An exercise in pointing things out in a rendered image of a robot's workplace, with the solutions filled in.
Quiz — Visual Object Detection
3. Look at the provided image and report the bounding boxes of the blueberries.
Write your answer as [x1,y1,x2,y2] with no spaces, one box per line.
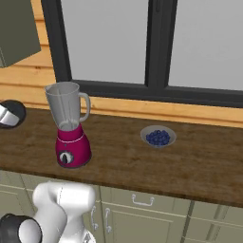
[145,129,172,147]

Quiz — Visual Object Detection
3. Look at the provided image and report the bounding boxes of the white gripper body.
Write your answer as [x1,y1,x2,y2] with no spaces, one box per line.
[0,104,20,127]

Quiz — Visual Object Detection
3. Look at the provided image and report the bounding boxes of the grey bowl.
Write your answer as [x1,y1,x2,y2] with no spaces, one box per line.
[140,124,178,150]

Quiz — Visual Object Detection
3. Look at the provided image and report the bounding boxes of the olive wall cupboard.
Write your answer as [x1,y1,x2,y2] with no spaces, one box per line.
[0,0,43,68]

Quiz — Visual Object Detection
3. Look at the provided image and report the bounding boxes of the magenta blender with clear jar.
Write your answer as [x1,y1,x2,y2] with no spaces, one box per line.
[44,81,93,170]

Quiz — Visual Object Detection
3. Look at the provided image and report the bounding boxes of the olive cupboard door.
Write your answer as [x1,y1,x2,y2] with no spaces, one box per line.
[0,184,36,220]
[82,200,103,243]
[101,202,191,243]

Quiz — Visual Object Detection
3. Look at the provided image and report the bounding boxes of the dark window frame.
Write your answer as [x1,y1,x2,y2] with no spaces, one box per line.
[40,0,243,109]

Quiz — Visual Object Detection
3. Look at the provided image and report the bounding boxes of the white cupboard door handle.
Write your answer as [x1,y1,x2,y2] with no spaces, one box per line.
[103,207,114,234]
[89,205,100,233]

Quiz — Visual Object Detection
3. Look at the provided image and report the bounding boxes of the white drawer handle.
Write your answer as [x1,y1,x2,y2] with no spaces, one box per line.
[131,193,156,207]

